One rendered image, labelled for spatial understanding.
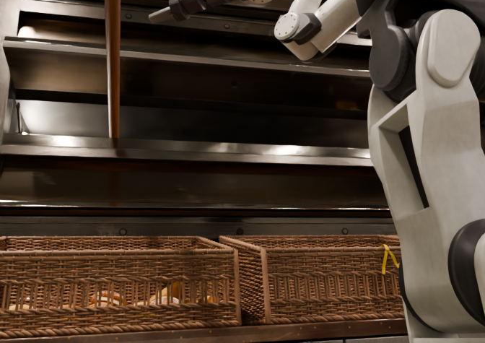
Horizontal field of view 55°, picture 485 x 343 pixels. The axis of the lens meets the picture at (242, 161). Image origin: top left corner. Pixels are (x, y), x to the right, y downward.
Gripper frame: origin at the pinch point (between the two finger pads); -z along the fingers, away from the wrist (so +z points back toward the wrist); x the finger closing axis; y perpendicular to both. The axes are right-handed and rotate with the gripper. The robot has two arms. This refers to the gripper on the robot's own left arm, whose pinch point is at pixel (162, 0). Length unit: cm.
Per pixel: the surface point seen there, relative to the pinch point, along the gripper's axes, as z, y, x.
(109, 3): -3.4, -14.2, 10.1
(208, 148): -16, 58, 12
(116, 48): -11.3, -0.6, 9.8
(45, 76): -58, 26, -9
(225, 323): 6, 14, 69
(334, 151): 22, 84, 11
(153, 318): -5, 6, 67
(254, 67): 4, 53, -11
